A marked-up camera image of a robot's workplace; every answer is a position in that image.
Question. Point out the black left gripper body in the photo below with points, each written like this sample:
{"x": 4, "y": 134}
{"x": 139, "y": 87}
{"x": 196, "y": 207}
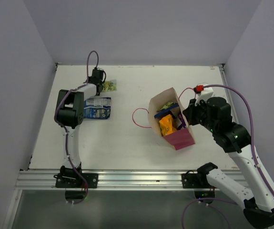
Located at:
{"x": 89, "y": 78}

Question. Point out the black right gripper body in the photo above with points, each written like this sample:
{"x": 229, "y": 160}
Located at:
{"x": 197, "y": 115}

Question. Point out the green Himalaya candy packet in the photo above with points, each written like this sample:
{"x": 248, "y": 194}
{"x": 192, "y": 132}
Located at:
{"x": 109, "y": 86}

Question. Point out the purple Fox's candy bag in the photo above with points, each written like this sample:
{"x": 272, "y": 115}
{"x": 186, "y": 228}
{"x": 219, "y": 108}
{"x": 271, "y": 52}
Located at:
{"x": 180, "y": 122}

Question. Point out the small blue snack packet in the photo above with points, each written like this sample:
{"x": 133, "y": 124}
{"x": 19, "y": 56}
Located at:
{"x": 166, "y": 111}

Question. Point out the cream pink paper cake bag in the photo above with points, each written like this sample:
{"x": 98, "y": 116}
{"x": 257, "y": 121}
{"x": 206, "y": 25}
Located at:
{"x": 179, "y": 139}

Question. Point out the green candy packet back side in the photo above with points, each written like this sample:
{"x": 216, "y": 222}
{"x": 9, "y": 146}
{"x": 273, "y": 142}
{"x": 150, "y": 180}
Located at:
{"x": 167, "y": 105}

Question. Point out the orange mango gummy bag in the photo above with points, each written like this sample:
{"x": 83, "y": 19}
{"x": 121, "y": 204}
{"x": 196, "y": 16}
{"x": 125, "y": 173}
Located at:
{"x": 167, "y": 125}

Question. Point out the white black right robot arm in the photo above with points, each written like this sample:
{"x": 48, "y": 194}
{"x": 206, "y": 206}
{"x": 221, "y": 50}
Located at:
{"x": 256, "y": 201}

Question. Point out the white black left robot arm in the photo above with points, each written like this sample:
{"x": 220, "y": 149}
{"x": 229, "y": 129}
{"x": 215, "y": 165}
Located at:
{"x": 69, "y": 115}

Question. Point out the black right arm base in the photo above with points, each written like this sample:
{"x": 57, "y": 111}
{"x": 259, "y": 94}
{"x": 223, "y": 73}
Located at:
{"x": 191, "y": 179}

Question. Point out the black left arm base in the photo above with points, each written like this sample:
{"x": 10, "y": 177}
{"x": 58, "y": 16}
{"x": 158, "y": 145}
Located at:
{"x": 69, "y": 182}

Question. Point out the large blue chips bag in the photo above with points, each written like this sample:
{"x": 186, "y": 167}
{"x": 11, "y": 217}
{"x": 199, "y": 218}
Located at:
{"x": 97, "y": 108}

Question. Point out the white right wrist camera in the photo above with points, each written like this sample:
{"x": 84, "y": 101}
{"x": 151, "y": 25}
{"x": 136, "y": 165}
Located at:
{"x": 202, "y": 92}

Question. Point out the aluminium table edge rail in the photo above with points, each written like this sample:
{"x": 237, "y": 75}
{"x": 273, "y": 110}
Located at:
{"x": 228, "y": 92}

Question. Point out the aluminium front mounting rail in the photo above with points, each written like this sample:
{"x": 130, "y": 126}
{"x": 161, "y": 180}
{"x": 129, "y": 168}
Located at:
{"x": 148, "y": 180}

